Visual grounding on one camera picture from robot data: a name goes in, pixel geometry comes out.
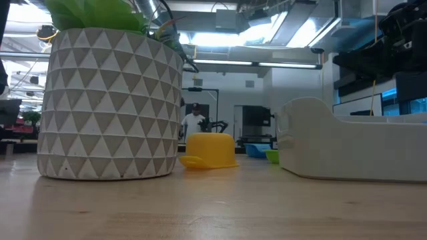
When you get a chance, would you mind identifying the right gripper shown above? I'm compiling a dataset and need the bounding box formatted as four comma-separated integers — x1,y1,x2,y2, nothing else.
332,29,427,79

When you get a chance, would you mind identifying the green measuring cup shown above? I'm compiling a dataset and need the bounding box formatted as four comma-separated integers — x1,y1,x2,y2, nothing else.
263,149,280,165

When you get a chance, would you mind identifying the blue measuring cup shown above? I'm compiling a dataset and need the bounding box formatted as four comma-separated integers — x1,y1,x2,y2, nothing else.
244,143,272,159

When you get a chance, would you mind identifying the yellow measuring cup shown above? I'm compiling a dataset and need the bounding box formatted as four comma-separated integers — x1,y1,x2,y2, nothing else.
178,133,240,169

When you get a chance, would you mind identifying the pale grey plastic basket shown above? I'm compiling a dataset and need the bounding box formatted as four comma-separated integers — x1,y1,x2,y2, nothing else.
275,97,427,183

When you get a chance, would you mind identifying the white board panel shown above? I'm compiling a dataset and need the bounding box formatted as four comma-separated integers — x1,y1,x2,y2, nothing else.
332,93,384,117

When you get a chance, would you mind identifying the long ceiling light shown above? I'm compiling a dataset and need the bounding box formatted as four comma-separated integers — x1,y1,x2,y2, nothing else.
192,59,323,70

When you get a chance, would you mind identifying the black machine cabinet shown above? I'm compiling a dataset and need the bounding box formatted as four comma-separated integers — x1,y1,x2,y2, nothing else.
236,105,278,149

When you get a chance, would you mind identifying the black gantry stand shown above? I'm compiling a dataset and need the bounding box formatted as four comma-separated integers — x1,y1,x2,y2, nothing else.
181,87,220,134

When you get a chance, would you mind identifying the person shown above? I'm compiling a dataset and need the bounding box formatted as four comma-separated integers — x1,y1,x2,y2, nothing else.
179,102,207,143

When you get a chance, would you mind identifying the artificial succulent in patterned pot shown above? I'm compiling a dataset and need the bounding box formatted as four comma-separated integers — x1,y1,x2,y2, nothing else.
36,0,187,181

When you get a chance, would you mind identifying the black ceiling device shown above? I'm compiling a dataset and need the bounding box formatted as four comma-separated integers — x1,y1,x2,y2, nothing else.
35,25,59,43

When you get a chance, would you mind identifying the small green background plant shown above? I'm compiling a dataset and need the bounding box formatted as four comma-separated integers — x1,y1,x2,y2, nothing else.
21,111,41,127

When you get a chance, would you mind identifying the black monitor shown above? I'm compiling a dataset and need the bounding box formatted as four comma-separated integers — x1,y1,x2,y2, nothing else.
0,99,23,127

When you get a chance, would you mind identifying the grey ceiling duct box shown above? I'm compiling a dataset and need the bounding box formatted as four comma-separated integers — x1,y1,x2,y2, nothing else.
215,9,238,31

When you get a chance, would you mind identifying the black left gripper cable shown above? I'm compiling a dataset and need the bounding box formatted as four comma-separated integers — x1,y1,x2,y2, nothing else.
156,0,200,73

